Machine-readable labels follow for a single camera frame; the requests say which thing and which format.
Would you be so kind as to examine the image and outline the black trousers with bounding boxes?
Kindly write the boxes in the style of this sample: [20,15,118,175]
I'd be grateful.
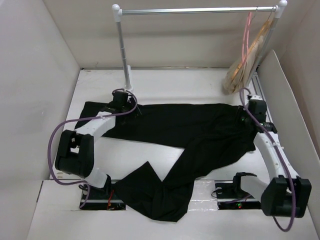
[79,100,256,223]

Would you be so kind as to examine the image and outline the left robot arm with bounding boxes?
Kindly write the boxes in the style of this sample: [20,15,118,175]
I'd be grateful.
[54,88,138,199]

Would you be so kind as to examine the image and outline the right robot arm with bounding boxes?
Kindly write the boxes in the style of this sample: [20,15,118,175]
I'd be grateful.
[231,95,312,218]

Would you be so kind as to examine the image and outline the wooden hanger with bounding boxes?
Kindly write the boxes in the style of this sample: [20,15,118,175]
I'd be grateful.
[228,12,271,82]

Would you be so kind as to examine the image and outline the pink hanger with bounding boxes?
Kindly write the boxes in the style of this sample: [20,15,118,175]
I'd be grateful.
[241,12,252,67]

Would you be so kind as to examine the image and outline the white cardboard panel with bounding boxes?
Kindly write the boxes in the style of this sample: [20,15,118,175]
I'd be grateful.
[257,50,320,179]

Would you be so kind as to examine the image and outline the white metal clothes rack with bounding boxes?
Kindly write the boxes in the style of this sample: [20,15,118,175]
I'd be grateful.
[111,0,288,92]

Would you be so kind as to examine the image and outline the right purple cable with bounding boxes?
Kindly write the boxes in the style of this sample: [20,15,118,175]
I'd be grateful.
[239,87,297,232]

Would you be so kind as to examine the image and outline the aluminium rail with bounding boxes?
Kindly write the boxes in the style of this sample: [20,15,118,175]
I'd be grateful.
[250,71,273,122]

